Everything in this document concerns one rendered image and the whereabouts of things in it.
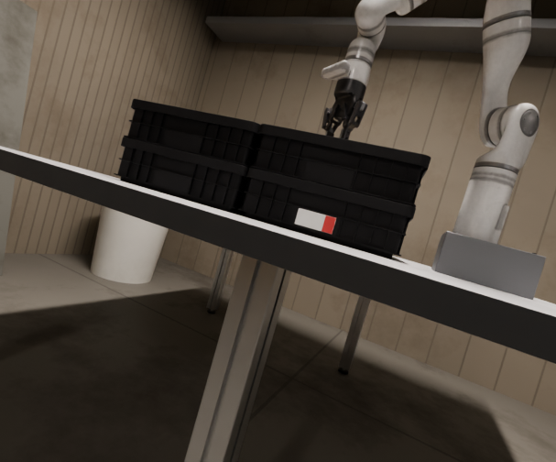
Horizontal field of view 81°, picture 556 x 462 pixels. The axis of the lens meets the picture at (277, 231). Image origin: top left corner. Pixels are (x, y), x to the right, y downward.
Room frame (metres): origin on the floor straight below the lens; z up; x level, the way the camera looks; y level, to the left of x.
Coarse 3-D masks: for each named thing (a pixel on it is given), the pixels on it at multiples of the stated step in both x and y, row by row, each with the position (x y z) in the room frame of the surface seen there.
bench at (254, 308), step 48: (96, 192) 0.52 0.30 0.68; (144, 192) 0.49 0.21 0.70; (240, 240) 0.42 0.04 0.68; (288, 240) 0.39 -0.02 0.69; (240, 288) 0.46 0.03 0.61; (384, 288) 0.34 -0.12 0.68; (432, 288) 0.33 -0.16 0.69; (480, 288) 0.47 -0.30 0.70; (240, 336) 0.47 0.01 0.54; (480, 336) 0.31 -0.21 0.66; (528, 336) 0.29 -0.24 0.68; (240, 384) 0.45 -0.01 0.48; (192, 432) 0.47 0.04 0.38; (240, 432) 0.48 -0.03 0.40
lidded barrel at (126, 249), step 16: (112, 224) 2.22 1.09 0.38; (128, 224) 2.22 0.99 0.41; (144, 224) 2.26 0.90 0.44; (96, 240) 2.30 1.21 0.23; (112, 240) 2.22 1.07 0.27; (128, 240) 2.23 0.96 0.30; (144, 240) 2.28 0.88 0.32; (160, 240) 2.41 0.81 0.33; (96, 256) 2.27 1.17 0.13; (112, 256) 2.23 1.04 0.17; (128, 256) 2.25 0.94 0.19; (144, 256) 2.31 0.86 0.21; (96, 272) 2.26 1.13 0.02; (112, 272) 2.24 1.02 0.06; (128, 272) 2.27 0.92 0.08; (144, 272) 2.35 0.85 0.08
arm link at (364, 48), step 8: (384, 32) 0.85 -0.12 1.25; (360, 40) 0.81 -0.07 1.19; (368, 40) 0.81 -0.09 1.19; (376, 40) 0.85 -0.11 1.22; (352, 48) 0.82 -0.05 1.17; (360, 48) 0.81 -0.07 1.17; (368, 48) 0.81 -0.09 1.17; (376, 48) 0.84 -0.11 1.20; (352, 56) 0.81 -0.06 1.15; (360, 56) 0.81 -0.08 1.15; (368, 56) 0.81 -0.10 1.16
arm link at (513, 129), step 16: (496, 112) 0.79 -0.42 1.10; (512, 112) 0.75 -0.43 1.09; (528, 112) 0.74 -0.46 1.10; (496, 128) 0.78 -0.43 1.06; (512, 128) 0.74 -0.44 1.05; (528, 128) 0.75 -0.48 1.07; (496, 144) 0.80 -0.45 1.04; (512, 144) 0.75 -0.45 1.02; (528, 144) 0.76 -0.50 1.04; (480, 160) 0.79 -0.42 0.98; (496, 160) 0.76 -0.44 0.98; (512, 160) 0.75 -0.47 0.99
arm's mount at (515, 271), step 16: (448, 240) 0.75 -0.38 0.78; (464, 240) 0.74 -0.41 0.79; (480, 240) 0.73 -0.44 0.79; (448, 256) 0.75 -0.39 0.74; (464, 256) 0.73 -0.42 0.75; (480, 256) 0.72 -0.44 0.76; (496, 256) 0.71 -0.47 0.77; (512, 256) 0.70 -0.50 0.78; (528, 256) 0.69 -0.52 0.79; (448, 272) 0.74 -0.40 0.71; (464, 272) 0.73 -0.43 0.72; (480, 272) 0.72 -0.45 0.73; (496, 272) 0.71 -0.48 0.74; (512, 272) 0.70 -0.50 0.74; (528, 272) 0.69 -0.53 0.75; (496, 288) 0.70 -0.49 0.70; (512, 288) 0.69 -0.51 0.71; (528, 288) 0.68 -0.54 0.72
